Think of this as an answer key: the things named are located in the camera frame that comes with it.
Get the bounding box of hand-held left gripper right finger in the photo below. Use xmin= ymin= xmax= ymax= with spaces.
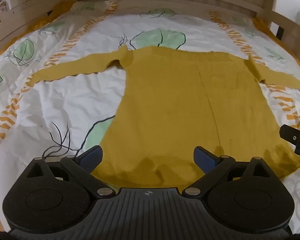
xmin=182 ymin=146 xmax=273 ymax=198

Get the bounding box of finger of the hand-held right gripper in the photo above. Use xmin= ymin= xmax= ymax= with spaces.
xmin=280 ymin=124 xmax=300 ymax=159

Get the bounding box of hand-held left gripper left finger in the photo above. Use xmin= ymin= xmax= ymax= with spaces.
xmin=27 ymin=145 xmax=115 ymax=199

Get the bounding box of mustard yellow knit sweater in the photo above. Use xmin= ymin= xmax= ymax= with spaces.
xmin=30 ymin=44 xmax=300 ymax=189

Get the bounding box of white leaf-print bed cover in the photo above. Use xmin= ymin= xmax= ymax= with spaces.
xmin=0 ymin=0 xmax=300 ymax=234

